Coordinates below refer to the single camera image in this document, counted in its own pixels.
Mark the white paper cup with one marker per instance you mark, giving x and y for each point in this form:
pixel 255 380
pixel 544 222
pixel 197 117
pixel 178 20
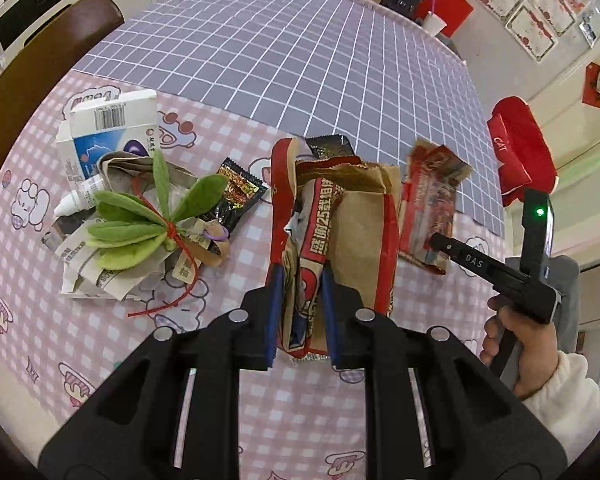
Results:
pixel 433 24

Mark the black snack packet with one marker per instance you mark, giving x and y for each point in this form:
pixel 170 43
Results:
pixel 243 191

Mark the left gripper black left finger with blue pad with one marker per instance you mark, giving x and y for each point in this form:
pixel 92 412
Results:
pixel 170 409

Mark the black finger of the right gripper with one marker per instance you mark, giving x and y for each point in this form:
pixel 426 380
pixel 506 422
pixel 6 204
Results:
pixel 500 276

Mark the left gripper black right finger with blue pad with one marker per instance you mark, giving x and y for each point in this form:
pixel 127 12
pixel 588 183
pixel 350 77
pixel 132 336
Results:
pixel 432 409

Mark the crumpled newspaper wrapping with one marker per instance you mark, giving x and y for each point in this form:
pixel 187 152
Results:
pixel 126 173

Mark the brown red paper food bag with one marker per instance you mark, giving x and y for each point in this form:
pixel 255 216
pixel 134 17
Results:
pixel 339 213

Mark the brown wooden chair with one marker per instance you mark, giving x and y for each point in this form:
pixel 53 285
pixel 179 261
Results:
pixel 42 63

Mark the white blue carton box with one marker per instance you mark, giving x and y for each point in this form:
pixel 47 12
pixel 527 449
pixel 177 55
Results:
pixel 98 127

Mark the purple grid table mat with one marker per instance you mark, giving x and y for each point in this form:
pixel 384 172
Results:
pixel 311 67

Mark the green felt leaf bouquet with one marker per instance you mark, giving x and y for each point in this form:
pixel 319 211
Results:
pixel 131 229

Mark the red snack wrapper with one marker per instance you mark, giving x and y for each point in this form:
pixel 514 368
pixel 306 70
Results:
pixel 429 203

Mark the person's right hand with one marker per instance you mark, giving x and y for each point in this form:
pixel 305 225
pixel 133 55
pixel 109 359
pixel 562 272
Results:
pixel 538 359

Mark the white fleece sleeve forearm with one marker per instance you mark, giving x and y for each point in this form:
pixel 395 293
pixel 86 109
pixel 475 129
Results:
pixel 568 405

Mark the pink checkered tablecloth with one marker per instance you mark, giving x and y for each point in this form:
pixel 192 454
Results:
pixel 300 420

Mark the red cat gift bag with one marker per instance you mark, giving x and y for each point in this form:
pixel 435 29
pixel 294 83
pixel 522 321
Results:
pixel 524 159

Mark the small white bottle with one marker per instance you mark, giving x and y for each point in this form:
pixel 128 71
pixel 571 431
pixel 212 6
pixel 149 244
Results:
pixel 81 198

